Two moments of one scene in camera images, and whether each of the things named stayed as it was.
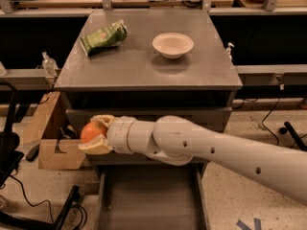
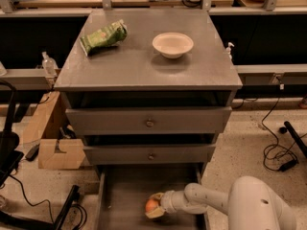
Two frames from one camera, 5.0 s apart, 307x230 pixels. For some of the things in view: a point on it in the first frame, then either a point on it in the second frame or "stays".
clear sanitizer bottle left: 49,65 stays
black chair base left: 11,154 stays
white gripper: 119,134 -> 167,200
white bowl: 172,45 stays
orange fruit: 92,129 -> 151,205
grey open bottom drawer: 152,196 stays
